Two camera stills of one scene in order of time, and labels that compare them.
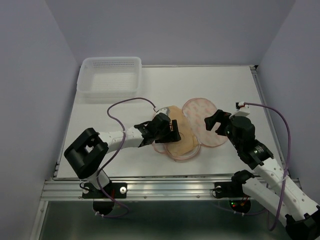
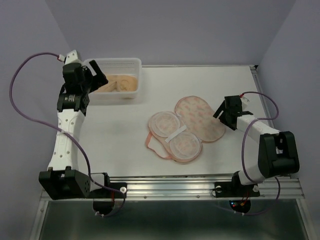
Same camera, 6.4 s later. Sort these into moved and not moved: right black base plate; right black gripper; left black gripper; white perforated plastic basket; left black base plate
Moved: right black gripper; left black gripper
Not moved: right black base plate; left black base plate; white perforated plastic basket
